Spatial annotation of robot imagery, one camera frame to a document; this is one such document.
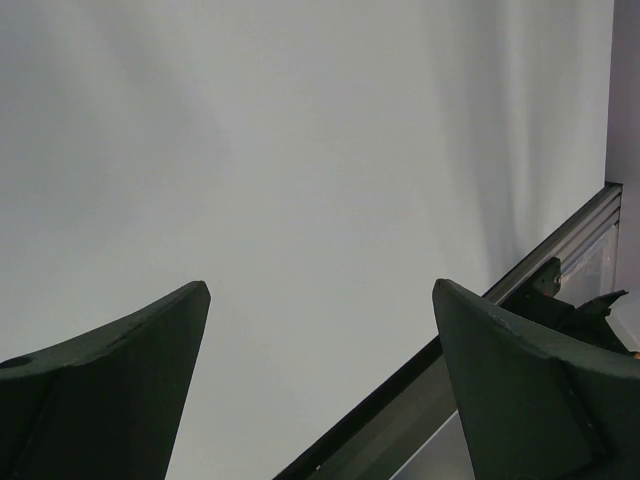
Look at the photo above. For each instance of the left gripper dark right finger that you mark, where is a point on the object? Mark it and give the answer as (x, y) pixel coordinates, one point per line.
(533, 402)

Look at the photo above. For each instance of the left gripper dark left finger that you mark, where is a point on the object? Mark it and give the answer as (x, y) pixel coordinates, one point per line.
(106, 404)

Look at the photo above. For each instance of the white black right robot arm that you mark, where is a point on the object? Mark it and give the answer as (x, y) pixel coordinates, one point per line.
(586, 323)

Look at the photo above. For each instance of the aluminium front frame rail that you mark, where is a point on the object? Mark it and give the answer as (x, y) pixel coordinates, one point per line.
(380, 435)

